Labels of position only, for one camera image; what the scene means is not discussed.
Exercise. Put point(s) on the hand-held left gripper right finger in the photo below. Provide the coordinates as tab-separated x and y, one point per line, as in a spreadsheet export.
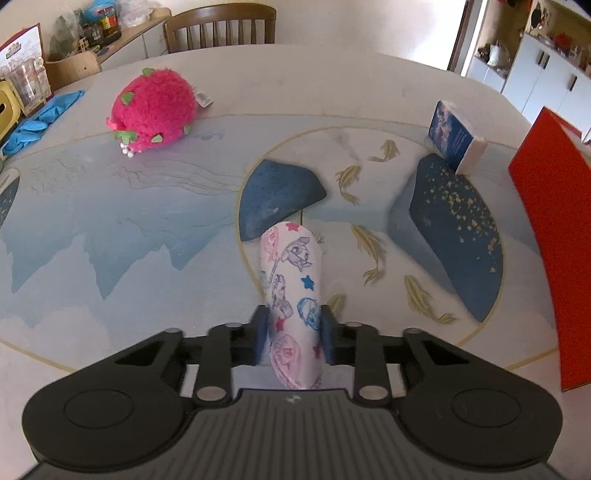
328	334

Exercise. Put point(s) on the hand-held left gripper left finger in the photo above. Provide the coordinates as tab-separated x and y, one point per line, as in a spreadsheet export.
261	333

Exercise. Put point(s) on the white printed cloth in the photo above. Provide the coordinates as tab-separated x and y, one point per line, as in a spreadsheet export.
291	277

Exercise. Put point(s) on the red white cardboard box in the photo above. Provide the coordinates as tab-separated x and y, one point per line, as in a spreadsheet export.
554	230

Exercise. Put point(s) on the blue book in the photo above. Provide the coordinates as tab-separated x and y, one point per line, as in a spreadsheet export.
450	134

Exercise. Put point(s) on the pink strawberry plush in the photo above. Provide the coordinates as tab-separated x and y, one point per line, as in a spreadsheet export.
152	110

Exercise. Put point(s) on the blue rubber glove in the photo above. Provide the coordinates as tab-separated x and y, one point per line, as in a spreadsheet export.
62	105
23	136

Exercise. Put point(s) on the wooden dining chair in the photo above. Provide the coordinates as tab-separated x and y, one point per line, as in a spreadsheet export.
221	27

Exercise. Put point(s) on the wooden sideboard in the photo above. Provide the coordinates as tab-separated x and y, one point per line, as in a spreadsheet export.
115	50

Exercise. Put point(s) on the dark wooden door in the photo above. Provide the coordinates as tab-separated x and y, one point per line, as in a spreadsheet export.
461	37

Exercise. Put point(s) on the white tote bag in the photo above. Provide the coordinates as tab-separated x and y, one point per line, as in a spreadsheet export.
497	55

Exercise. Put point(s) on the white entry cabinet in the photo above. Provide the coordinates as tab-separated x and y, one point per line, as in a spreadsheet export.
540	74

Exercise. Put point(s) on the yellow green tissue box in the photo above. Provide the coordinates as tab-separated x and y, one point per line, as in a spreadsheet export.
8	108

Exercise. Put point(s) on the dark jar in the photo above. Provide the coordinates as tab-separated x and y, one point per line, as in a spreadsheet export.
110	26

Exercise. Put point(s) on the clear plastic bag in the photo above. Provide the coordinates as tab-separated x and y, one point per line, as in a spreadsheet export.
135	11

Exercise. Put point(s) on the red printed gift box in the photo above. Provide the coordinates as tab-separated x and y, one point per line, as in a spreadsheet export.
25	69

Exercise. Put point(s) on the glass vase with plants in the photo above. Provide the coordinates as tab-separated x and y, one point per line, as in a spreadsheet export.
64	37

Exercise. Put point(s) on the blue globe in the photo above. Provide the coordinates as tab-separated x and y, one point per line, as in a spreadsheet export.
99	9

